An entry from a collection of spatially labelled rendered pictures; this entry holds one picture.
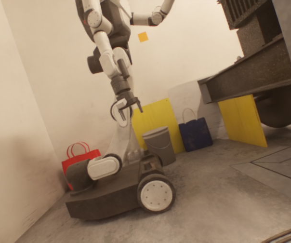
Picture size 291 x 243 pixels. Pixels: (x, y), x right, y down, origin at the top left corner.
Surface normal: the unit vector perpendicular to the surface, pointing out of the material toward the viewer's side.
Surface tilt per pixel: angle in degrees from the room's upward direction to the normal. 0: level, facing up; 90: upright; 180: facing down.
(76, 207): 90
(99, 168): 90
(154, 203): 90
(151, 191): 90
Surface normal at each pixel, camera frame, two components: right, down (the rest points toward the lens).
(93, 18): -0.34, 0.12
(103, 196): 0.00, 0.06
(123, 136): 0.07, 0.47
